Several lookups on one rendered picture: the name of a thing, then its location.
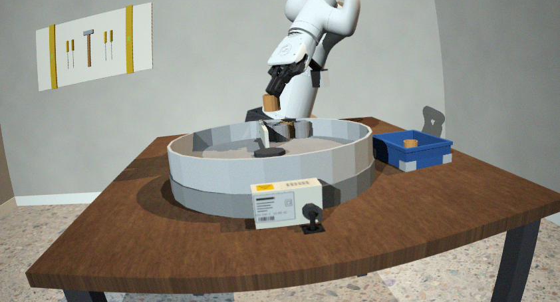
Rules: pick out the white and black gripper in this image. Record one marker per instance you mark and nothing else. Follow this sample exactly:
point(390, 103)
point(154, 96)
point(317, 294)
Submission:
point(289, 59)

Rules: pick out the bronze cylinder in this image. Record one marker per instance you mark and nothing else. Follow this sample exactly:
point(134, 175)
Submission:
point(271, 103)
point(410, 143)
point(291, 127)

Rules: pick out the blue plastic crate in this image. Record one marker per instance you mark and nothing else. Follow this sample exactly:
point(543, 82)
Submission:
point(431, 150)

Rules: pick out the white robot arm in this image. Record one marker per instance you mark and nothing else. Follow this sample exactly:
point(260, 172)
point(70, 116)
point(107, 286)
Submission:
point(328, 23)

